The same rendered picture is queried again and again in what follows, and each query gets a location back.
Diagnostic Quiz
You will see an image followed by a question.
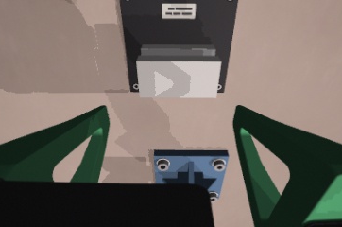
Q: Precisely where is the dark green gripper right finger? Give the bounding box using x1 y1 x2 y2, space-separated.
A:
232 105 342 227

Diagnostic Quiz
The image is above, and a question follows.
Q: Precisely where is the grey metal block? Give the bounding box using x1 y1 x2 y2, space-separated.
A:
136 44 221 98

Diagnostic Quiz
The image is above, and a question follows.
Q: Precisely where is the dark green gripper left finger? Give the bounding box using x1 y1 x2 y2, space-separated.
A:
0 105 110 183

